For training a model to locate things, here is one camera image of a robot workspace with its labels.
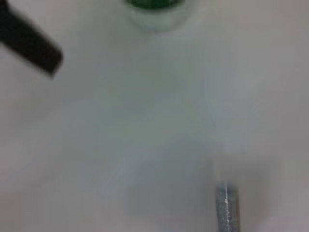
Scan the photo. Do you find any grey marker pen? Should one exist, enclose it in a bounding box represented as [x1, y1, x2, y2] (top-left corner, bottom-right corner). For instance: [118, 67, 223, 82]
[214, 183, 242, 232]

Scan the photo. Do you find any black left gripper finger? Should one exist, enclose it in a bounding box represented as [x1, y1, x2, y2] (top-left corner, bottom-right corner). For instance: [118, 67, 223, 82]
[0, 0, 63, 79]

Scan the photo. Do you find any clear water bottle green label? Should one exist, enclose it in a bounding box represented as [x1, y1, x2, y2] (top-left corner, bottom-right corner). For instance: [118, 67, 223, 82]
[123, 0, 188, 32]

